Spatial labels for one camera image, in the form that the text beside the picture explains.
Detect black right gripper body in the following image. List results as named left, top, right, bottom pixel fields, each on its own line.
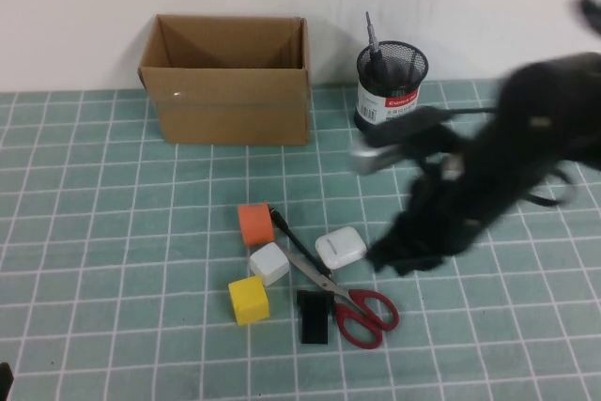
left=398, top=137, right=513, bottom=256

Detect black handled screwdriver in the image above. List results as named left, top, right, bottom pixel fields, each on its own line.
left=363, top=10, right=388, bottom=81

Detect white block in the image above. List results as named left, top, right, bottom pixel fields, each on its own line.
left=249, top=241, right=290, bottom=287

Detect black plastic bracket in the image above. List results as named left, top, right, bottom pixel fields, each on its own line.
left=296, top=288, right=334, bottom=346

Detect red handled scissors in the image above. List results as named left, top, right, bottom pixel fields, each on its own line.
left=277, top=243, right=400, bottom=350

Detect orange block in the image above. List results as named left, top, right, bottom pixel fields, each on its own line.
left=237, top=202, right=276, bottom=248

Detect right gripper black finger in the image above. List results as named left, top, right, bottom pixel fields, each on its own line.
left=366, top=224, right=424, bottom=274
left=393, top=253, right=447, bottom=278

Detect black pen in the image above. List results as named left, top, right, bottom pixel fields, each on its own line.
left=267, top=203, right=333, bottom=280

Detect open brown cardboard box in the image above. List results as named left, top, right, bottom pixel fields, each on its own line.
left=136, top=14, right=312, bottom=147

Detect white earbuds case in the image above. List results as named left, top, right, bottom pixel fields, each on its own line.
left=314, top=225, right=367, bottom=271

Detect yellow block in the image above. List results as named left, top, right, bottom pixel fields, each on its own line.
left=227, top=275, right=271, bottom=327

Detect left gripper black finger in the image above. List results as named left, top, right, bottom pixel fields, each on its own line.
left=0, top=362, right=14, bottom=401

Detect right wrist camera black silver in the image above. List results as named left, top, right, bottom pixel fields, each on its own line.
left=349, top=107, right=455, bottom=176

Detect green checked tablecloth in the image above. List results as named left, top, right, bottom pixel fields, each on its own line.
left=0, top=75, right=601, bottom=401

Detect black mesh pen holder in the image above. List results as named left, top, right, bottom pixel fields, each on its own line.
left=352, top=40, right=430, bottom=132

